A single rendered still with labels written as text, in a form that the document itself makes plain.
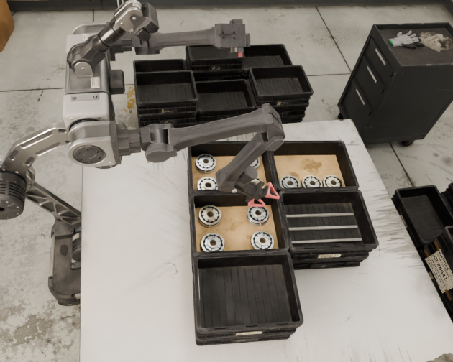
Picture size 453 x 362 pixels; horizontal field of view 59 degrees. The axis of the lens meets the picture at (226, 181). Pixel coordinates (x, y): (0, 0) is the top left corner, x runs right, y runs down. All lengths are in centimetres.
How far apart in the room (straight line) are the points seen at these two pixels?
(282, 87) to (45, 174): 181
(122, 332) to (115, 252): 36
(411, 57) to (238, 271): 193
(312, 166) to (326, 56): 230
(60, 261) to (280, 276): 128
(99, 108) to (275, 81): 195
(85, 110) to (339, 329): 135
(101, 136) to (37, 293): 162
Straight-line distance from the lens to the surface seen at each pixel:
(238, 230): 181
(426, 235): 287
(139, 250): 190
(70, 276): 241
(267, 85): 298
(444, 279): 261
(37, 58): 404
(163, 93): 283
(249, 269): 174
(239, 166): 146
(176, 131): 126
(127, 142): 123
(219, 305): 167
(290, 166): 206
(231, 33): 144
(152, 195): 204
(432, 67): 298
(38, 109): 356
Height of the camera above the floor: 241
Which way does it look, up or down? 54 degrees down
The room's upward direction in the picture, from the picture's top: 10 degrees clockwise
